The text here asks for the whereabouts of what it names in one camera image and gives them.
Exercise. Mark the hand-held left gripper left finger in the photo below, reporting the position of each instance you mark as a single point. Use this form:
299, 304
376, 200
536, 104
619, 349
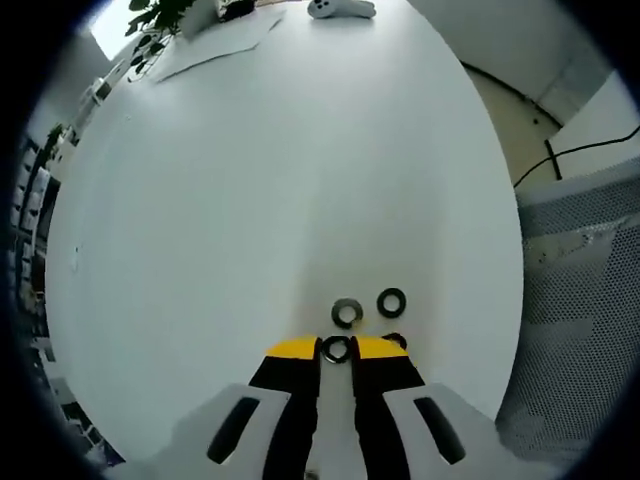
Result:
290, 400

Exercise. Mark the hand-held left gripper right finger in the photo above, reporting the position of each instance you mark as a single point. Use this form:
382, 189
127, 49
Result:
385, 400

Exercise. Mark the dark steel washer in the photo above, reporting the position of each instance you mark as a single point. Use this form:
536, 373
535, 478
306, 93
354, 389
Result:
327, 350

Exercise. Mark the black metal washer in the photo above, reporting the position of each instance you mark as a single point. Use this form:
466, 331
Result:
399, 339
382, 302

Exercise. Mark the grey metal washer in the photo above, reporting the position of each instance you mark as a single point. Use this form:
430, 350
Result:
336, 312

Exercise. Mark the shelf of white bins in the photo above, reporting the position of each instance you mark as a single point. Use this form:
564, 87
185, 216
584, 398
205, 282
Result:
27, 200

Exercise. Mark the white paper sheet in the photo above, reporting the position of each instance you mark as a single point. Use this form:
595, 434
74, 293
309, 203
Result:
225, 47

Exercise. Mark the white handheld controller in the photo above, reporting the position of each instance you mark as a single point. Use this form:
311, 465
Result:
340, 9

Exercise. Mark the small black object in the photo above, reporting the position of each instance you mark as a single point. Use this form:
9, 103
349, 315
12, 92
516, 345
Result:
237, 6

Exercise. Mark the green potted plant white pot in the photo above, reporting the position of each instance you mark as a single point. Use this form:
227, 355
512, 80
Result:
165, 15

